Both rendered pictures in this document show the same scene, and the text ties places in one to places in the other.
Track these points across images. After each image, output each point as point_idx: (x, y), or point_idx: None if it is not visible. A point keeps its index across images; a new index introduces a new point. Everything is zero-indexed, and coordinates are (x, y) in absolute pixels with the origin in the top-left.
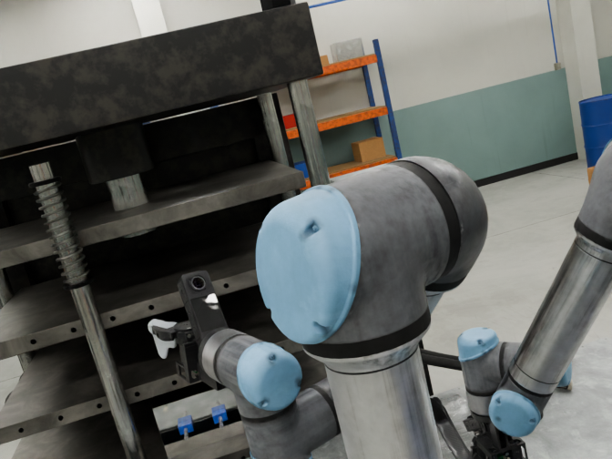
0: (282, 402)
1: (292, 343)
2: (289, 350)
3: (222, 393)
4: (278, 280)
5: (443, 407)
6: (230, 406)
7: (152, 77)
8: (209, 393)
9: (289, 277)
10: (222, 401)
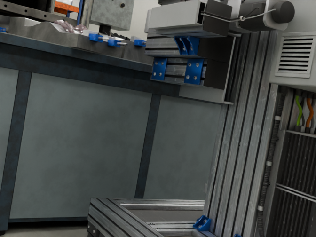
0: None
1: (51, 16)
2: (48, 18)
3: (6, 20)
4: None
5: (130, 38)
6: (7, 29)
7: None
8: (0, 16)
9: None
10: (4, 24)
